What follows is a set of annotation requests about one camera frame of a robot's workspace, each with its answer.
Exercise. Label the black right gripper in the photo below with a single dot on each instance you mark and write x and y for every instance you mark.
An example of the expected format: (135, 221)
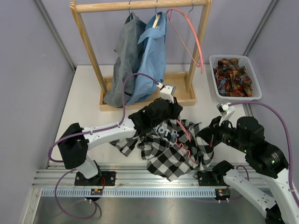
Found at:
(210, 134)

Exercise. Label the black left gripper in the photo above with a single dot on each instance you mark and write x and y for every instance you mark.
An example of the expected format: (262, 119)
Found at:
(176, 109)

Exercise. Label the pink hanger with chrome hook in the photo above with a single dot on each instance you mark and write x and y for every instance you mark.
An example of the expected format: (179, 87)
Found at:
(185, 144)

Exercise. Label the black white checkered shirt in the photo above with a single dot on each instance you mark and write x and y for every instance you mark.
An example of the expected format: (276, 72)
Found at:
(155, 148)

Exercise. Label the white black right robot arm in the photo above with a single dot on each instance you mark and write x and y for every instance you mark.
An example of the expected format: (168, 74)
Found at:
(265, 158)

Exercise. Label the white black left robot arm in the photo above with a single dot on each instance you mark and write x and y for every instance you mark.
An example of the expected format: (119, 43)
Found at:
(76, 141)

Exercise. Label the blue shirt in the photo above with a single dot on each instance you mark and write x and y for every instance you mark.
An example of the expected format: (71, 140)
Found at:
(153, 61)

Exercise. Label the red plaid shirt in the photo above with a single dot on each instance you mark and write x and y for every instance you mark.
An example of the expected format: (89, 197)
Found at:
(231, 79)

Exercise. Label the grey shirt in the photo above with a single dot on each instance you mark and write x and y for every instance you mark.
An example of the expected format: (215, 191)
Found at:
(129, 58)

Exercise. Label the wooden hanger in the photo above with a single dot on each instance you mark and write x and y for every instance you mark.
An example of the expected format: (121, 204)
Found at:
(157, 17)

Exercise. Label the empty pink hanger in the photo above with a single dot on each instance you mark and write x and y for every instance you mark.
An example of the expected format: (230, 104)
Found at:
(198, 62)

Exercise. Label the wooden clothes rack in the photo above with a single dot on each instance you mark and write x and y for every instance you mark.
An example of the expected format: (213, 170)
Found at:
(182, 80)

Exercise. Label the white plastic basket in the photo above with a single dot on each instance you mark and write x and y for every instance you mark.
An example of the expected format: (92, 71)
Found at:
(243, 61)

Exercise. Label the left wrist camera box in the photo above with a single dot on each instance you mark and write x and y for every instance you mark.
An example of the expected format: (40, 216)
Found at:
(167, 92)

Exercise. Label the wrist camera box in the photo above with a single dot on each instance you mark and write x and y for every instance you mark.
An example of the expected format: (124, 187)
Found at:
(167, 92)
(226, 111)

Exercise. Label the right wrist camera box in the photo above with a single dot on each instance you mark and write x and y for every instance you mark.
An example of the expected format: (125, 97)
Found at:
(226, 111)

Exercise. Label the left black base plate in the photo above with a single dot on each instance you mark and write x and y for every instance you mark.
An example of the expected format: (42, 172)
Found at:
(105, 177)

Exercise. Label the slotted grey cable duct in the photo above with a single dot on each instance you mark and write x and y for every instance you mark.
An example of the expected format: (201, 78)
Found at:
(130, 193)

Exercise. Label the aluminium mounting rail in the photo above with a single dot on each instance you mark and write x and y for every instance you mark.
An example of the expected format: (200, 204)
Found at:
(132, 177)

